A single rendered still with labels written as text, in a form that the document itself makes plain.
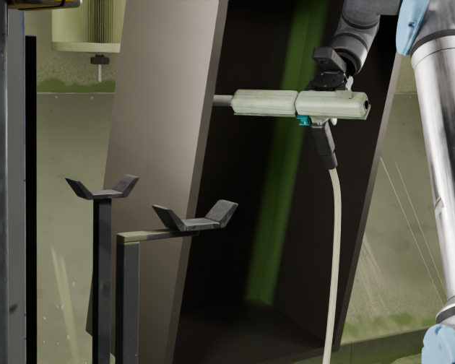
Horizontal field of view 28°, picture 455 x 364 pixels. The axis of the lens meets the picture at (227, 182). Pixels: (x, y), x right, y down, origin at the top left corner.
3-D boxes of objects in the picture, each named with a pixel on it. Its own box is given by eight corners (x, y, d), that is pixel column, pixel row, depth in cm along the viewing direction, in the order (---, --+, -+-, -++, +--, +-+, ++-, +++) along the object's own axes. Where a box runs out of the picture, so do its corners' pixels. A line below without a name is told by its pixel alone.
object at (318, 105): (384, 161, 205) (366, 84, 190) (379, 176, 202) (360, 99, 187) (196, 150, 227) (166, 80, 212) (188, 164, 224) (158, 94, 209)
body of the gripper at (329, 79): (347, 115, 205) (362, 80, 212) (339, 87, 200) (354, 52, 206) (315, 114, 209) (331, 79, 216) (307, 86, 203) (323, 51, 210)
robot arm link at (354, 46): (362, 35, 208) (323, 35, 213) (357, 49, 205) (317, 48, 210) (370, 65, 214) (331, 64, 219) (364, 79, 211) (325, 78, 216)
